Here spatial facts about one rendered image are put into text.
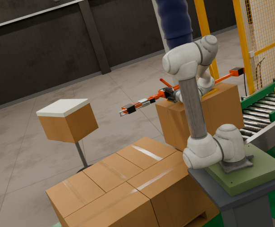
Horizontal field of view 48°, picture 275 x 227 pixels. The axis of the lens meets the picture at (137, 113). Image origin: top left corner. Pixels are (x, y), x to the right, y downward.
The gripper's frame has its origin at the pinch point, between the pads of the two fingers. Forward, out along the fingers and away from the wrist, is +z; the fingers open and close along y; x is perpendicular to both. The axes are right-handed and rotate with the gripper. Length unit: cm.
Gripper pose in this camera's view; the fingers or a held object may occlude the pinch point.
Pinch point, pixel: (163, 93)
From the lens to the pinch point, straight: 254.1
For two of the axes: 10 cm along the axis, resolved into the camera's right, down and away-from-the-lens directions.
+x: 8.2, -4.1, 4.0
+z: -5.0, -1.6, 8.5
